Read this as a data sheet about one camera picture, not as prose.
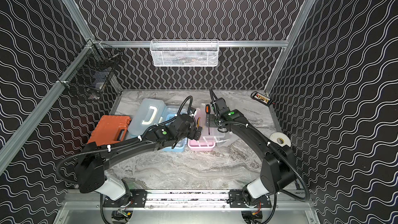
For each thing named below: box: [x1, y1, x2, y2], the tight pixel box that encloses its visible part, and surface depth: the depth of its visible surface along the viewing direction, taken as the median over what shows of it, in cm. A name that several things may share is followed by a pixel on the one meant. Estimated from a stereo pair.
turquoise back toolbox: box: [127, 98, 167, 138], surface depth 94 cm
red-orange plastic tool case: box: [87, 115, 132, 146], surface depth 97 cm
